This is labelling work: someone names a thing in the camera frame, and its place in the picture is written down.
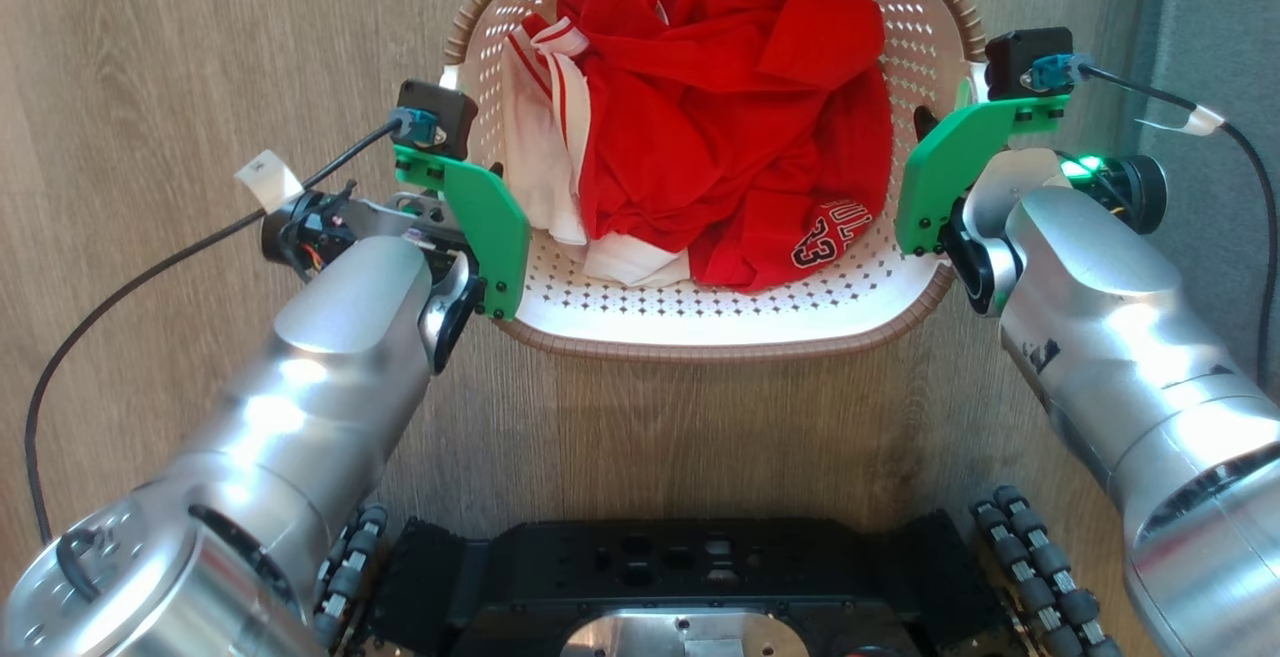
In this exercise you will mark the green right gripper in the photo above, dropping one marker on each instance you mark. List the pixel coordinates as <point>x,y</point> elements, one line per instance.
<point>935,177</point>

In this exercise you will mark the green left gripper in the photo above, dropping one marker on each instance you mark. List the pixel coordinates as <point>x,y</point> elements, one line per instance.
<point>495,237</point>

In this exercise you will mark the white laundry basket brown rim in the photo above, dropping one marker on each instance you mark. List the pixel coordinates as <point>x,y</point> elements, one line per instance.
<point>700,317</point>

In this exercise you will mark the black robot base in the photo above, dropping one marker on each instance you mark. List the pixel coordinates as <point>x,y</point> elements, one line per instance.
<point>680,577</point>

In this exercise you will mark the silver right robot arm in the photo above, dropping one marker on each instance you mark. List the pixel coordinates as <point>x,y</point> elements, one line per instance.
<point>1120,337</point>

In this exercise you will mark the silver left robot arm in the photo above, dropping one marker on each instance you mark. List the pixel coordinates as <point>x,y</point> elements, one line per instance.
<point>300,387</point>

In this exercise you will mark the white garment with red stripes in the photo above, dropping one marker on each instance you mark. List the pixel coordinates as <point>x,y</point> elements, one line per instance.
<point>535,157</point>

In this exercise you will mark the red basketball jersey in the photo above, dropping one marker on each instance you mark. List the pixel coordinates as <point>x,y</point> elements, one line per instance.
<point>720,117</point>

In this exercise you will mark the grey upholstered sofa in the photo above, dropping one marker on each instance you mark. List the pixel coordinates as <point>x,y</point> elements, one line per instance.
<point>1210,27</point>

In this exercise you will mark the black roller wheel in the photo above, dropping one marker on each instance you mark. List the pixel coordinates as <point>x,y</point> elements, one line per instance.
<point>1045,567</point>
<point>345,577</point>

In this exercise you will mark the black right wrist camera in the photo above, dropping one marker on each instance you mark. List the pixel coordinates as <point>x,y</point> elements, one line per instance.
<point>1025,57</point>

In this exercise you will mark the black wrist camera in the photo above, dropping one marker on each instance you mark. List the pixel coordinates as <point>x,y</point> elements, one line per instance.
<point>445,112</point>
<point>1025,57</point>

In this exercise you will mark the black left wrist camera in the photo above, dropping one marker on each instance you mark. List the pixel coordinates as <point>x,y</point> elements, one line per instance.
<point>445,112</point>

